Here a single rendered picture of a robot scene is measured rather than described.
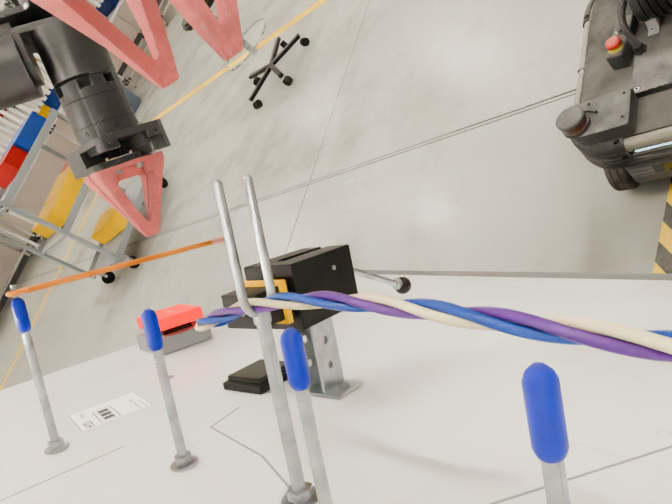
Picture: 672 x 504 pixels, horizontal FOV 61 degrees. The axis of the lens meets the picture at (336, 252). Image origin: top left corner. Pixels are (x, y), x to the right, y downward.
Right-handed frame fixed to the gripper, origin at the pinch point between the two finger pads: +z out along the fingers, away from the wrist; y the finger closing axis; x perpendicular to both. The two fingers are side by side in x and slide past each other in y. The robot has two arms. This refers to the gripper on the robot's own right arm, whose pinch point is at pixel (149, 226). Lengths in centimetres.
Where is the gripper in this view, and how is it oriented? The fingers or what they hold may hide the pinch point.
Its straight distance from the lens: 59.0
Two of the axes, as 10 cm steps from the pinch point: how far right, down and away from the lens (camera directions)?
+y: 6.2, -0.2, -7.8
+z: 3.3, 9.1, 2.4
